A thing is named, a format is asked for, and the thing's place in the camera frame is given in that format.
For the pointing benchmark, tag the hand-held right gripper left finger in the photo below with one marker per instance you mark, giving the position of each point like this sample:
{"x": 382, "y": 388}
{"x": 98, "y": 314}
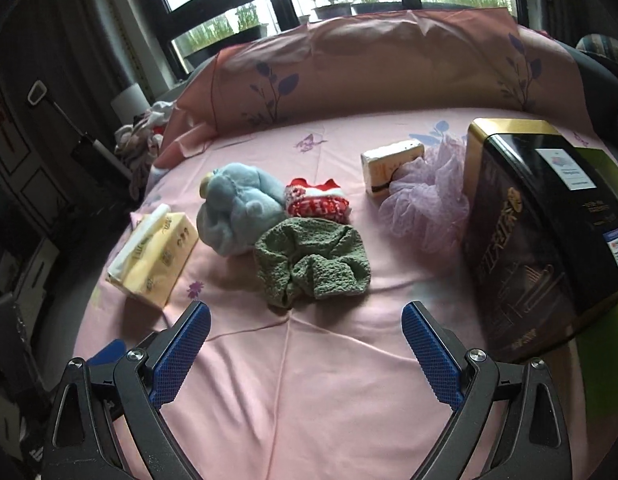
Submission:
{"x": 181, "y": 355}

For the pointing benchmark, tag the white cylinder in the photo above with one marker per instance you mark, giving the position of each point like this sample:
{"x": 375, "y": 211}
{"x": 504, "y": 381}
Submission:
{"x": 131, "y": 102}

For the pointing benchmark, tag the pink floral pillow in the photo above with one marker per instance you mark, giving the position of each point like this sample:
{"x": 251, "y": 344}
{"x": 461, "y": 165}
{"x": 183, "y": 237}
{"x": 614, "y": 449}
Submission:
{"x": 389, "y": 60}

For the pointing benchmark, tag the small yellow tissue pack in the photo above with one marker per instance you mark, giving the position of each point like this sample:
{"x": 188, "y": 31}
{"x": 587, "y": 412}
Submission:
{"x": 389, "y": 165}

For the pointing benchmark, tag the green cardboard box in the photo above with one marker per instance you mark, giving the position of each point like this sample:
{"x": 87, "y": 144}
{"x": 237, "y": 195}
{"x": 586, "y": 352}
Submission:
{"x": 606, "y": 355}

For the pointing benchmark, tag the purple mesh bath sponge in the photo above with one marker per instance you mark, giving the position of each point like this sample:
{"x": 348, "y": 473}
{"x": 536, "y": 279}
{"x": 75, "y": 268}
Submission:
{"x": 429, "y": 200}

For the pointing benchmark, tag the patterned cushion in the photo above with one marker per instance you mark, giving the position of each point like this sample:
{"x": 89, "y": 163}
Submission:
{"x": 601, "y": 47}

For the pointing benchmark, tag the grey sofa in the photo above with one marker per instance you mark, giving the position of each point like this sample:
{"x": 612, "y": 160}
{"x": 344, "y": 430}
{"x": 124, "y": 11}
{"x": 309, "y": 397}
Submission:
{"x": 599, "y": 90}

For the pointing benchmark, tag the light blue plush toy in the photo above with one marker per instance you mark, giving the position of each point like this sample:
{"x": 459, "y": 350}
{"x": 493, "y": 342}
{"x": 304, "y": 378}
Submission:
{"x": 239, "y": 205}

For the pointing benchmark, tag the grey plant pot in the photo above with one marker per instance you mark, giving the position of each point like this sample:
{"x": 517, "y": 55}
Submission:
{"x": 371, "y": 8}
{"x": 333, "y": 11}

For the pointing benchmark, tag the dark curtain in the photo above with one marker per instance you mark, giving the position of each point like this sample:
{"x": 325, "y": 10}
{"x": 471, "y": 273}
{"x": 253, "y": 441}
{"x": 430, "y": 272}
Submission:
{"x": 79, "y": 20}

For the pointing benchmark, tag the red and white sock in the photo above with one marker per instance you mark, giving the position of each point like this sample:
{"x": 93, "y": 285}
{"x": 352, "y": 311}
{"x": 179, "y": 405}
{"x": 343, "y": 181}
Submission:
{"x": 316, "y": 205}

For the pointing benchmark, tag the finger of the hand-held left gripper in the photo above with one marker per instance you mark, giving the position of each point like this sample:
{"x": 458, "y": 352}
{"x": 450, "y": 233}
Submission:
{"x": 109, "y": 351}

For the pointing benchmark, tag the dark panelled cabinet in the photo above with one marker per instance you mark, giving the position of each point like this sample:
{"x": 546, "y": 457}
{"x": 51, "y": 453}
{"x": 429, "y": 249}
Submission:
{"x": 19, "y": 150}

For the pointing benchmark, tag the large yellow tissue pack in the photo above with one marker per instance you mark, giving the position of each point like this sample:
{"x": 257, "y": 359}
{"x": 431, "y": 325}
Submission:
{"x": 159, "y": 260}

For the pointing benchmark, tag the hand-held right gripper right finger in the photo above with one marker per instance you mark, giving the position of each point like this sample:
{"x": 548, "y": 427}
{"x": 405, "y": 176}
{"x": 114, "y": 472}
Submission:
{"x": 431, "y": 355}

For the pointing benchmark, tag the pile of clothes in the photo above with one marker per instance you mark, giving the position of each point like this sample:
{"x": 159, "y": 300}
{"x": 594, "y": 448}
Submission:
{"x": 139, "y": 140}

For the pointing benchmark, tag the green knitted cloth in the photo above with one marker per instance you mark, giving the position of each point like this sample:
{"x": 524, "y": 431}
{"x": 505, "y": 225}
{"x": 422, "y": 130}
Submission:
{"x": 314, "y": 260}

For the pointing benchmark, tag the black and gold tin box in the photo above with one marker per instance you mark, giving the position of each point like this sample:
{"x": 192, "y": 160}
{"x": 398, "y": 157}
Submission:
{"x": 529, "y": 240}

